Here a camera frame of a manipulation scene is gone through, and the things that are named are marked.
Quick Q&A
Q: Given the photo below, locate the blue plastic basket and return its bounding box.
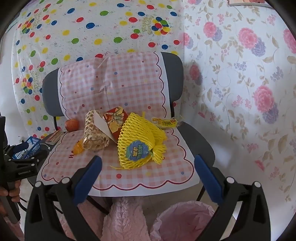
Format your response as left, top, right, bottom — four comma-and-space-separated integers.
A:
13, 137, 41, 160

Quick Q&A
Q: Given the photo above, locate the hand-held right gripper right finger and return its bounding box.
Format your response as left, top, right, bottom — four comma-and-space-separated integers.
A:
194, 155, 271, 241

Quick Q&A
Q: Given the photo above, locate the pink trash bag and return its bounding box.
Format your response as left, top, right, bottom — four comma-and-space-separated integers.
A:
149, 200, 219, 241

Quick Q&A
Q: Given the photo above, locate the white paper sheet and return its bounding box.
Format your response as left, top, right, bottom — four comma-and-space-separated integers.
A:
94, 113, 118, 142

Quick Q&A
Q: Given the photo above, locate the grey office chair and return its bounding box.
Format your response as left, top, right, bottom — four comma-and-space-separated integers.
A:
42, 51, 213, 215

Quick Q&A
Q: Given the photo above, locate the small orange wrapper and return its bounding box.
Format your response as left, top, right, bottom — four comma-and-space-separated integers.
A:
73, 139, 84, 154

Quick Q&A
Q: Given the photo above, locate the red snack box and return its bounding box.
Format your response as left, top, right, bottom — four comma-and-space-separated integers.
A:
102, 106, 129, 139

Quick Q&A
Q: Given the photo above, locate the floral print wall sheet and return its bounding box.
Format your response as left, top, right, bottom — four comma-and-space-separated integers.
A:
180, 0, 296, 209

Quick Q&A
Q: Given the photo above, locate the red apple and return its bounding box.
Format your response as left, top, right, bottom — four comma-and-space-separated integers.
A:
65, 119, 79, 132

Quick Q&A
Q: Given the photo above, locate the dark round side table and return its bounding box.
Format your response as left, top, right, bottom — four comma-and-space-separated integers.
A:
23, 130, 67, 186

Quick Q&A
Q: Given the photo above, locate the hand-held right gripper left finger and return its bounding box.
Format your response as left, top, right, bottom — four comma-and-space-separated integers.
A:
24, 155, 109, 241

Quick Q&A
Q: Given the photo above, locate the brown cardboard piece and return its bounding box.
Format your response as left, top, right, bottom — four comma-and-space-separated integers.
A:
47, 132, 66, 143

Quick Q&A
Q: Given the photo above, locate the yellow foam fruit net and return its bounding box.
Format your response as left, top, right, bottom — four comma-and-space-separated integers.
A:
110, 112, 168, 171

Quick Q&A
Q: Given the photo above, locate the gold dotted bag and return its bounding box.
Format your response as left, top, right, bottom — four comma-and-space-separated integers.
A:
83, 109, 110, 151

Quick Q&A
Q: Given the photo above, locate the pink fluffy rug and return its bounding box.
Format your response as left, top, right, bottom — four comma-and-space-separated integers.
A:
53, 197, 153, 241

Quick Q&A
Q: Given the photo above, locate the balloon print wall sheet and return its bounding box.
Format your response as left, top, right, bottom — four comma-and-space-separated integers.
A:
9, 0, 185, 139

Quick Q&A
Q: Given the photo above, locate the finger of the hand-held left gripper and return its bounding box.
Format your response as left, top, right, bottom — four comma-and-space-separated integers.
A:
9, 149, 50, 168
5, 142, 30, 158

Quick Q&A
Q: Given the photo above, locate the pink checked chair cover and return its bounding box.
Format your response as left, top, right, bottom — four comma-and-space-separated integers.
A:
38, 52, 198, 197

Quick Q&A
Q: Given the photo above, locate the person's left hand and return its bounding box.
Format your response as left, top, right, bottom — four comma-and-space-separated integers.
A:
0, 180, 22, 205

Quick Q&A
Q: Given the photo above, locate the yellow snack packet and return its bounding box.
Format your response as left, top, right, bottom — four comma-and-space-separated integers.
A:
151, 117, 179, 129

